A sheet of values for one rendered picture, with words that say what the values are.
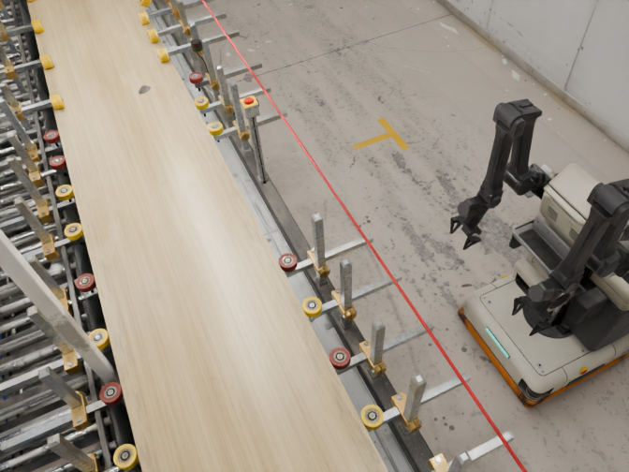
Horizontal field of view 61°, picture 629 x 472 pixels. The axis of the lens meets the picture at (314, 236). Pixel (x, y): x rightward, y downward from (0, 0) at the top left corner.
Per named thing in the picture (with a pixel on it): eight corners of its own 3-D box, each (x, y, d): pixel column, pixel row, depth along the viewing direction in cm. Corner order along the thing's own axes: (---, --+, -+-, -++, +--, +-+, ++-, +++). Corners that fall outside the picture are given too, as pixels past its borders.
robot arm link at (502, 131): (529, 118, 171) (507, 99, 177) (514, 125, 170) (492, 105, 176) (504, 205, 205) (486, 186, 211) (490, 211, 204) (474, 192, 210)
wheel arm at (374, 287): (397, 275, 232) (398, 270, 229) (402, 282, 230) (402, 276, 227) (307, 315, 222) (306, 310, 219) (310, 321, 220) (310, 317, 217)
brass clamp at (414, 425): (402, 395, 201) (404, 390, 197) (422, 427, 193) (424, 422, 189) (388, 402, 200) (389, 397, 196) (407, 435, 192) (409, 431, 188)
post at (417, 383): (407, 423, 205) (420, 371, 167) (413, 432, 203) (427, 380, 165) (400, 427, 204) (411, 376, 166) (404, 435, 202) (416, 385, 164)
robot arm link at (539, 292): (582, 283, 177) (563, 264, 182) (563, 286, 170) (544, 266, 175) (558, 306, 184) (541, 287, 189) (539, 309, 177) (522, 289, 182)
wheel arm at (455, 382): (463, 375, 205) (465, 370, 201) (469, 382, 203) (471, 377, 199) (364, 424, 195) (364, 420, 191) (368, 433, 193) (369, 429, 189)
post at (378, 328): (375, 375, 223) (380, 317, 186) (379, 381, 221) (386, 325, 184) (368, 377, 223) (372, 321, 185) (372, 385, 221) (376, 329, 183)
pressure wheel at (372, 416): (375, 441, 190) (376, 431, 181) (356, 430, 193) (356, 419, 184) (386, 422, 194) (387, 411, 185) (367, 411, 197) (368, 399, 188)
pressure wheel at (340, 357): (341, 382, 205) (340, 369, 196) (326, 369, 209) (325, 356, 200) (355, 368, 208) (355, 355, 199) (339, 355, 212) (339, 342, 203)
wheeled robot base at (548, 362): (548, 271, 321) (561, 246, 301) (628, 359, 284) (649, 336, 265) (453, 315, 306) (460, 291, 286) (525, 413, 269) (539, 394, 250)
